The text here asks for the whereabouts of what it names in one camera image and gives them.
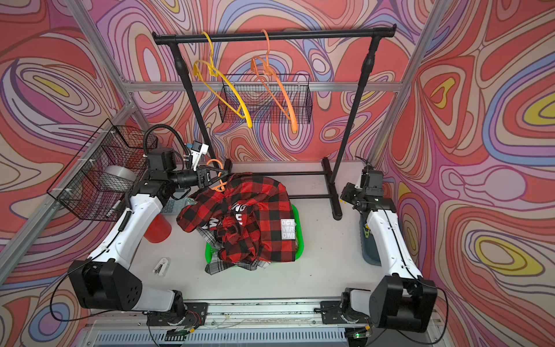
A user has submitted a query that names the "rear black wire basket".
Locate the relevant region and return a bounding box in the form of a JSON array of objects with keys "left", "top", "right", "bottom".
[{"left": 218, "top": 73, "right": 313, "bottom": 125}]

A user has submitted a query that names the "green plastic basket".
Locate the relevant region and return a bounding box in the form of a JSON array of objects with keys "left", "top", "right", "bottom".
[{"left": 197, "top": 205, "right": 304, "bottom": 275}]

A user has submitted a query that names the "red plaid long-sleeve shirt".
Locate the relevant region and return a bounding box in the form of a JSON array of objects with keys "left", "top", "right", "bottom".
[{"left": 176, "top": 173, "right": 297, "bottom": 264}]

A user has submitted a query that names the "grey tape roll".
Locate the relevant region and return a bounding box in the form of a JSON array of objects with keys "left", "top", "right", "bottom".
[{"left": 100, "top": 166, "right": 137, "bottom": 193}]

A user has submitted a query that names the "red plastic cup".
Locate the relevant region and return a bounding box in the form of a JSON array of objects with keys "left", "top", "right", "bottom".
[{"left": 144, "top": 214, "right": 172, "bottom": 244}]

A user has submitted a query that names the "black clothes rack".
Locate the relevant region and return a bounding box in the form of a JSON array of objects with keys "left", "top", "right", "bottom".
[{"left": 152, "top": 25, "right": 397, "bottom": 221}]

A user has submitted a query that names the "black marker in basket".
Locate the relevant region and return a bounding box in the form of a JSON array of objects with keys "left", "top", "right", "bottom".
[{"left": 106, "top": 200, "right": 121, "bottom": 218}]

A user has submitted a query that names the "orange hanger with grey shirt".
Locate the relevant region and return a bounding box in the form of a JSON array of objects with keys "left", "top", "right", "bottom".
[{"left": 250, "top": 29, "right": 299, "bottom": 134}]

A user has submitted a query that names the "light blue desk calculator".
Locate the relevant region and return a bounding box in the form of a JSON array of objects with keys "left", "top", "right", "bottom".
[{"left": 161, "top": 198, "right": 189, "bottom": 215}]

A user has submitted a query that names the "yellow plastic hanger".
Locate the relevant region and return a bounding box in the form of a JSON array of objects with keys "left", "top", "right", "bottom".
[{"left": 191, "top": 31, "right": 254, "bottom": 130}]

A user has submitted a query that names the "orange hanger with red shirt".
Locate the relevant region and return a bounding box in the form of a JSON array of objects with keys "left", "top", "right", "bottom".
[{"left": 205, "top": 158, "right": 228, "bottom": 192}]

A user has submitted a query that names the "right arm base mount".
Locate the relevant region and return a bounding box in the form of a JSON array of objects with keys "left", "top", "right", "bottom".
[{"left": 314, "top": 300, "right": 372, "bottom": 325}]

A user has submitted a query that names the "black wire basket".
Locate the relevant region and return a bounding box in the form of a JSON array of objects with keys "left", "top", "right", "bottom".
[
  {"left": 47, "top": 120, "right": 147, "bottom": 222},
  {"left": 218, "top": 73, "right": 313, "bottom": 125}
]

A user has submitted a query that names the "white clothespin on table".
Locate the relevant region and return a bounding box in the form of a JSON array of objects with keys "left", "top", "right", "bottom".
[{"left": 153, "top": 257, "right": 171, "bottom": 277}]

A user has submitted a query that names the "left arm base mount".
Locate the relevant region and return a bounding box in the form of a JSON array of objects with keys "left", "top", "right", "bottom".
[{"left": 147, "top": 302, "right": 208, "bottom": 328}]

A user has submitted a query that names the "dark teal bin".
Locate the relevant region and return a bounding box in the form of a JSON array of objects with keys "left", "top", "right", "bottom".
[{"left": 359, "top": 215, "right": 381, "bottom": 266}]

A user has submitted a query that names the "grey plaid long-sleeve shirt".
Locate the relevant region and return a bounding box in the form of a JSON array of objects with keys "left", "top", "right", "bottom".
[{"left": 196, "top": 227, "right": 270, "bottom": 275}]

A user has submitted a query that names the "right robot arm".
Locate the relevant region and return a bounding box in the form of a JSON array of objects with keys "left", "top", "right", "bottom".
[{"left": 341, "top": 166, "right": 439, "bottom": 333}]

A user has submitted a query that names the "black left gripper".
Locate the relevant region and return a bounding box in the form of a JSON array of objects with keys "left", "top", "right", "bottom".
[{"left": 166, "top": 165, "right": 226, "bottom": 192}]

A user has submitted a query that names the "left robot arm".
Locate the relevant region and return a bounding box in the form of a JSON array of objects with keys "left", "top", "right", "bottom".
[{"left": 67, "top": 125, "right": 228, "bottom": 325}]

